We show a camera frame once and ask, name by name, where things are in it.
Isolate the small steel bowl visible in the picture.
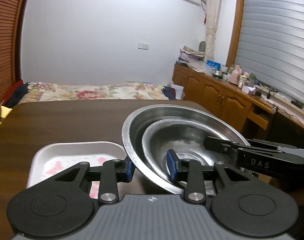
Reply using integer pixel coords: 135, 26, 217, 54
142, 118, 239, 182

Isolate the large steel bowl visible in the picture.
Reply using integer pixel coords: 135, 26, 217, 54
122, 105, 249, 194

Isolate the wooden sideboard cabinet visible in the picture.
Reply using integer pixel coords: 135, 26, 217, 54
172, 63, 304, 148

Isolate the white paper bag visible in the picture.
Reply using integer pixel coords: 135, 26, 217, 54
171, 84, 185, 100

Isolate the pink bottle on cabinet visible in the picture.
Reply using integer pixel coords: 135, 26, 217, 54
229, 64, 242, 85

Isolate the white square plate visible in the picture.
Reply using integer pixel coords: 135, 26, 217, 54
26, 141, 127, 188

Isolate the blue box on cabinet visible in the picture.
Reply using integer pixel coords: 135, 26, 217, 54
206, 60, 221, 70

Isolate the stack of folded cloths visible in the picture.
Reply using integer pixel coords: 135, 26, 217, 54
178, 46, 205, 63

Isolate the grey window blind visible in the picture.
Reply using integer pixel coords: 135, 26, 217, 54
235, 0, 304, 104

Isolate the floral bed quilt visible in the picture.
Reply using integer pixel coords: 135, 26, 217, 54
4, 82, 175, 108

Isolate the beige tied curtain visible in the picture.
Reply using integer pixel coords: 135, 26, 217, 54
205, 0, 221, 61

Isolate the louvered wooden wardrobe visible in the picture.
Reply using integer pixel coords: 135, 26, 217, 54
0, 0, 27, 103

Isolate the white wall switch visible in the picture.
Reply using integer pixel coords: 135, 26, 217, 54
138, 43, 149, 50

